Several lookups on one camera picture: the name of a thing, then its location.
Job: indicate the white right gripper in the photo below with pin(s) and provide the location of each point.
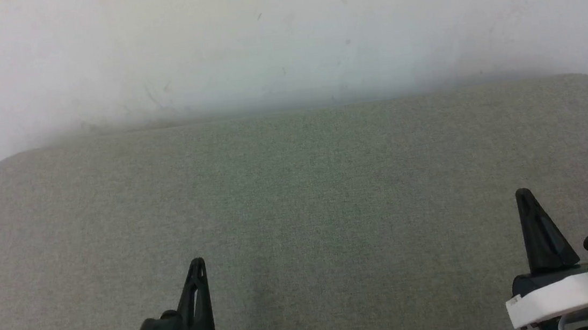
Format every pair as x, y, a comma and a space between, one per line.
555, 296

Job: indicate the grey fabric sofa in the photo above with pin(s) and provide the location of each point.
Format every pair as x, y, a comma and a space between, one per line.
330, 210

